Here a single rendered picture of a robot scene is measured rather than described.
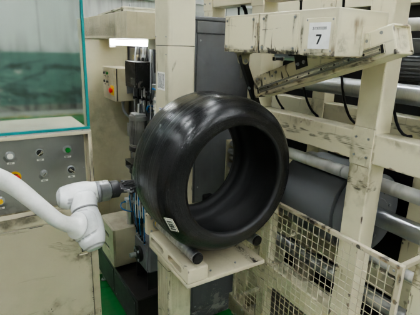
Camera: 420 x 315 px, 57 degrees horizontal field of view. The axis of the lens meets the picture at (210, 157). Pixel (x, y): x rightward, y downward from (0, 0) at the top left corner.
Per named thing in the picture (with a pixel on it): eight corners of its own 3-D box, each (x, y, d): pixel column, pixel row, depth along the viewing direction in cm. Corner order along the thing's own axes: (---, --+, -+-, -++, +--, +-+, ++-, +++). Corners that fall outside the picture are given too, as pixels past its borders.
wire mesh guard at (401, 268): (231, 299, 215) (237, 181, 195) (234, 298, 215) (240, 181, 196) (370, 433, 142) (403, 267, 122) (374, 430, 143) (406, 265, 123)
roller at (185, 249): (155, 217, 169) (164, 218, 171) (152, 226, 169) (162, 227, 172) (195, 253, 140) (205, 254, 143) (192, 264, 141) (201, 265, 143)
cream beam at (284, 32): (222, 52, 166) (224, 15, 162) (267, 52, 179) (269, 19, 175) (332, 57, 117) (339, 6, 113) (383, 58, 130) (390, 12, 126)
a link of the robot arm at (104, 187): (92, 178, 162) (105, 176, 165) (93, 198, 165) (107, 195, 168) (98, 185, 155) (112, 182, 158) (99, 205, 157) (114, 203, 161)
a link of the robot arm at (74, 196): (90, 187, 166) (98, 214, 161) (52, 194, 158) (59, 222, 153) (94, 174, 158) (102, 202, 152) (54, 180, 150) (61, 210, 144)
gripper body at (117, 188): (112, 184, 158) (133, 180, 163) (105, 178, 165) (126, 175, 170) (112, 201, 160) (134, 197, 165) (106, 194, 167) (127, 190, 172)
